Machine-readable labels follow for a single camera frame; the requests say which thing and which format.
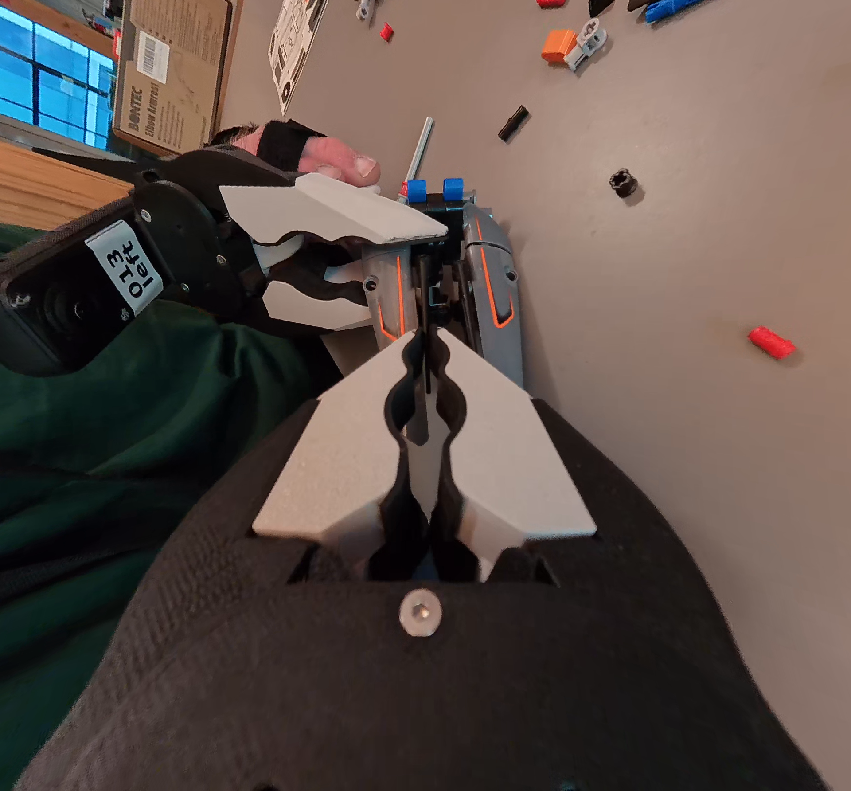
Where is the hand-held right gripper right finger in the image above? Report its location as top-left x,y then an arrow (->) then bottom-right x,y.
427,327 -> 597,582

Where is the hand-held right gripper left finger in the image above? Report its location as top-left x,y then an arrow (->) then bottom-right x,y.
251,329 -> 429,582

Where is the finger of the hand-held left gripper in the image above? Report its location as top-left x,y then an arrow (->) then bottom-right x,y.
261,264 -> 375,333
218,171 -> 451,248

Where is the grey lego axle red bush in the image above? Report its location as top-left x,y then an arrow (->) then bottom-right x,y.
399,116 -> 436,203

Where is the grey lego wing assembly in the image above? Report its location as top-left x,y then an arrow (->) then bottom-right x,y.
359,176 -> 526,447

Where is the orange lego piece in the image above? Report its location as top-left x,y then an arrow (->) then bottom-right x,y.
540,29 -> 578,65

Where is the light grey lego axle connector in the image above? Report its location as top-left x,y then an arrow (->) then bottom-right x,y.
565,17 -> 609,71

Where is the person's left hand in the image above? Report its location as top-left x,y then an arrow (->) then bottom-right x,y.
301,134 -> 383,189

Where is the cardboard box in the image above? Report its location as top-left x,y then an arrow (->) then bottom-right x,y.
112,0 -> 234,157

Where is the printed paper sheet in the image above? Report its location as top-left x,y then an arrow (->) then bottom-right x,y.
268,0 -> 340,117

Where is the wooden post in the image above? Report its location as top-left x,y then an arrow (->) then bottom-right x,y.
0,142 -> 134,231

